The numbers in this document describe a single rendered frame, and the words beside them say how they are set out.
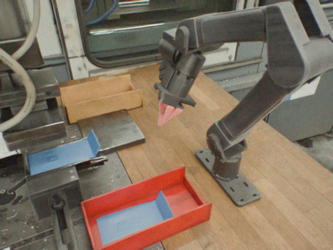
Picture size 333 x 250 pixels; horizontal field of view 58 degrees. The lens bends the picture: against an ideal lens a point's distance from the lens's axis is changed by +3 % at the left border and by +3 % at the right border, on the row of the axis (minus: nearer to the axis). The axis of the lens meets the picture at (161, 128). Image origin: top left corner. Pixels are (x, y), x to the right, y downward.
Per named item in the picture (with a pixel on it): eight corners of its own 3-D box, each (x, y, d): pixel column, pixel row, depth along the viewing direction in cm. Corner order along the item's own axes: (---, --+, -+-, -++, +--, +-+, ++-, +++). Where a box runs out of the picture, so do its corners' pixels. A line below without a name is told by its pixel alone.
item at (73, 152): (101, 155, 69) (100, 146, 67) (30, 176, 64) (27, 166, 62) (94, 138, 74) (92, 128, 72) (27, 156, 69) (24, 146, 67)
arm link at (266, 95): (202, 135, 71) (291, 36, 44) (221, 125, 75) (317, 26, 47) (217, 155, 70) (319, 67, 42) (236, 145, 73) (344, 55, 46)
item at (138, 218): (174, 223, 63) (174, 214, 62) (103, 249, 59) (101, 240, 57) (162, 198, 69) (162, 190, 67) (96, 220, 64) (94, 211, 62)
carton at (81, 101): (142, 109, 101) (141, 89, 96) (69, 127, 93) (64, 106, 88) (130, 91, 110) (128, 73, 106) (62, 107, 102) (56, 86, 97)
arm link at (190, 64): (166, 66, 71) (179, 39, 69) (181, 71, 75) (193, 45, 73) (183, 79, 67) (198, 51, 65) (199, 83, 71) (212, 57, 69)
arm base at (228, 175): (243, 185, 62) (270, 175, 65) (195, 132, 77) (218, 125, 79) (238, 208, 67) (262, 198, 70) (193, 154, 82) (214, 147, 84)
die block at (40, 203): (85, 204, 68) (79, 182, 64) (38, 221, 65) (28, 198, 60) (68, 151, 83) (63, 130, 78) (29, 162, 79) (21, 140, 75)
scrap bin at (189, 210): (209, 220, 65) (212, 202, 61) (98, 269, 56) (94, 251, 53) (183, 182, 73) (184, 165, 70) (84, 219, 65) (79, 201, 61)
